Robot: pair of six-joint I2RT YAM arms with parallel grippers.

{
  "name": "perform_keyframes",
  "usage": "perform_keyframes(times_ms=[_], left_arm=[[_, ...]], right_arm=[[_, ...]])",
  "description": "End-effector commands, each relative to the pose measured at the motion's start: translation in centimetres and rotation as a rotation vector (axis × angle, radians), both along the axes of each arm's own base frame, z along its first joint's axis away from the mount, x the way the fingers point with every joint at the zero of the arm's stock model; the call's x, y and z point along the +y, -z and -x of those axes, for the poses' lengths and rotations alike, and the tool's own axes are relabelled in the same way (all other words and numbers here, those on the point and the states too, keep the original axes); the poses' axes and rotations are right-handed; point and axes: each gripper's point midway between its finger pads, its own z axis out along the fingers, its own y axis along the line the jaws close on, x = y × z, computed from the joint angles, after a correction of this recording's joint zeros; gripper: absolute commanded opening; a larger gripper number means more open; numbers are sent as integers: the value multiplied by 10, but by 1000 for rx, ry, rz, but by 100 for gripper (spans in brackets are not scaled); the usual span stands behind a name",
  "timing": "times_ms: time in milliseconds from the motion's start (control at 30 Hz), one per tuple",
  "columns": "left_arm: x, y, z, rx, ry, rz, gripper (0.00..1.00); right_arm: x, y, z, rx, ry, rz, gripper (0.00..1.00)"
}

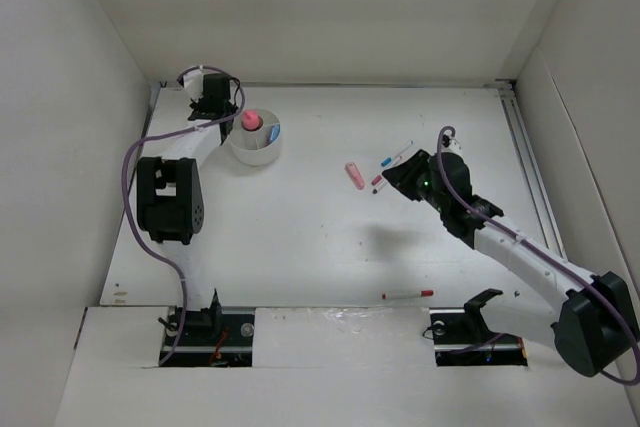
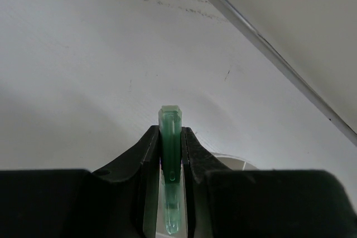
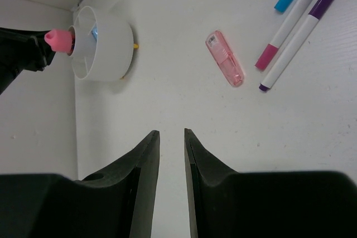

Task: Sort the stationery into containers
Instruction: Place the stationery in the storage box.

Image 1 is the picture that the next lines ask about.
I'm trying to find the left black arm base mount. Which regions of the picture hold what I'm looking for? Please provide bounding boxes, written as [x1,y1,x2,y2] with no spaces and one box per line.
[158,291,255,368]

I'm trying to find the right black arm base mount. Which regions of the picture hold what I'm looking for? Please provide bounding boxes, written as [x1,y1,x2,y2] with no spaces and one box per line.
[422,288,528,367]

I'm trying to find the purple capped white pen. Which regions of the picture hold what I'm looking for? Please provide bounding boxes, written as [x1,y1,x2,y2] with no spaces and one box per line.
[372,184,388,195]

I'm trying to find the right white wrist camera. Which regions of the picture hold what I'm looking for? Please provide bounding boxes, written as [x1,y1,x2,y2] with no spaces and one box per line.
[442,135,462,155]

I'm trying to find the pink glue bottle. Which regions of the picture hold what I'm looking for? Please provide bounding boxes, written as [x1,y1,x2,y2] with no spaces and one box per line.
[241,110,263,132]

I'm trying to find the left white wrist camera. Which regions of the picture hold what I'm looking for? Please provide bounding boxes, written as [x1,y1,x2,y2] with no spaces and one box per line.
[181,68,204,101]

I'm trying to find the blue highlighter marker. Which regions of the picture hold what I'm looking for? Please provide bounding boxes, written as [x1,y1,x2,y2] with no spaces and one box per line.
[269,124,280,144]

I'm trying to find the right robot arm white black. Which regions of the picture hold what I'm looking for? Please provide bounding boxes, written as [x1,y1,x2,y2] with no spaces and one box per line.
[382,150,639,377]

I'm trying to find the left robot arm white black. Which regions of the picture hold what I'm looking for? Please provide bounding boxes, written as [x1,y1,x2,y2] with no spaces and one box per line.
[133,66,245,344]

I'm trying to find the blue capped white pen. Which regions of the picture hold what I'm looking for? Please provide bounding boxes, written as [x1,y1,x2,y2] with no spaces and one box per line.
[381,140,414,167]

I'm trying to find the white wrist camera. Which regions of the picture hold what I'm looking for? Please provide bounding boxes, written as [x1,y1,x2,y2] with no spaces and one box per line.
[181,68,204,101]
[442,135,462,155]

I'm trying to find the red capped white pen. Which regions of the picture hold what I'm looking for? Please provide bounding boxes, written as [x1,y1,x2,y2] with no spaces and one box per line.
[381,289,434,301]

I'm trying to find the purple cable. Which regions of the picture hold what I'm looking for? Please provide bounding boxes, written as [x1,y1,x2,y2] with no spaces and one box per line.
[122,64,247,363]
[437,125,640,388]

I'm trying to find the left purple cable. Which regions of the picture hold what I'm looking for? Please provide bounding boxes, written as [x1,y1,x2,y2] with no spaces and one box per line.
[122,64,247,363]

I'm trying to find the aluminium rail right side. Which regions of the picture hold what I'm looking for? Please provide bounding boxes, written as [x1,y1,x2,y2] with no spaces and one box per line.
[488,80,567,259]

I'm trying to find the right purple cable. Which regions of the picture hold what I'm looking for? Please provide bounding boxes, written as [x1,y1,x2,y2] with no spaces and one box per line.
[437,125,640,388]

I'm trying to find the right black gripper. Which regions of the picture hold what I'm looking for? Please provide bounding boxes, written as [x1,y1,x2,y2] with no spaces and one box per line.
[382,148,449,213]

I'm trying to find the white round divided container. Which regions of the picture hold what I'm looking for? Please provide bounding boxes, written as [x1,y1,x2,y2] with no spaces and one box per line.
[228,109,283,167]

